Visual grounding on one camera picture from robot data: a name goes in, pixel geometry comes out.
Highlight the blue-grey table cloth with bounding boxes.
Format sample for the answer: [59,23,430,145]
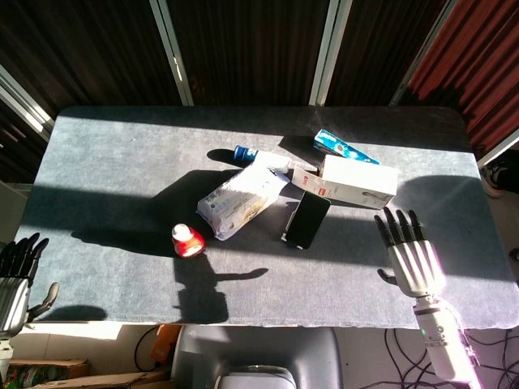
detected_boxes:
[11,105,519,330]

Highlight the orange device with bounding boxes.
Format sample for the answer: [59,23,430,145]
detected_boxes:
[150,325,182,364]

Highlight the white and black shoes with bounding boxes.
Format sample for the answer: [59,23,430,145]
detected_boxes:
[482,158,519,199]

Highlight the brown cardboard box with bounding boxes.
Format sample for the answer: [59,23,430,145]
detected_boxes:
[7,358,92,388]

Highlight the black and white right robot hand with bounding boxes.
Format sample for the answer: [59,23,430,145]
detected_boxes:
[373,206,445,299]

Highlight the white window frame post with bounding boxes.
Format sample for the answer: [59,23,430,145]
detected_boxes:
[308,0,353,107]
[388,0,459,107]
[0,64,56,131]
[476,129,519,168]
[148,0,195,107]

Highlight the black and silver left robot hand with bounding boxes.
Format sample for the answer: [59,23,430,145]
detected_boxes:
[0,232,61,337]

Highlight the red ketchup bottle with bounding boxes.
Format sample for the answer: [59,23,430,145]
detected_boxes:
[171,223,207,259]

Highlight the white tissue pack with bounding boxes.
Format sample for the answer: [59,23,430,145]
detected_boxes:
[195,165,290,242]

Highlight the red curtain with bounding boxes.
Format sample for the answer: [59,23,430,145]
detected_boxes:
[407,0,519,160]

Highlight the grey phone holder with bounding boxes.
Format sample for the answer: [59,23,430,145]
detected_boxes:
[280,201,310,250]

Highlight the black cable loop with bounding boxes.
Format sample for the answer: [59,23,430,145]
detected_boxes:
[134,326,160,372]

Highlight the black cable tangle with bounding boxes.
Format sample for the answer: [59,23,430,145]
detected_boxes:
[383,327,519,389]

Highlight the white and red carton box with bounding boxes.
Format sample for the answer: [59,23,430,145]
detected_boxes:
[291,154,399,211]

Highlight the flat brown cardboard sheet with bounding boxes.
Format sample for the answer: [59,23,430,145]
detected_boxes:
[30,370,174,389]

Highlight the white tube with blue cap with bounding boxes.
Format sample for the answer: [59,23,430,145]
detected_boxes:
[233,145,293,174]

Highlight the blue toothpaste box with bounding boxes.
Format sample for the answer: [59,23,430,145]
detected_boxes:
[313,128,382,166]

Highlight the grey robot torso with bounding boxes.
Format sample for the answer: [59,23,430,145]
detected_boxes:
[169,325,344,389]

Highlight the black smartphone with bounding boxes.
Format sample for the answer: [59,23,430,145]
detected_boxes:
[285,190,332,250]

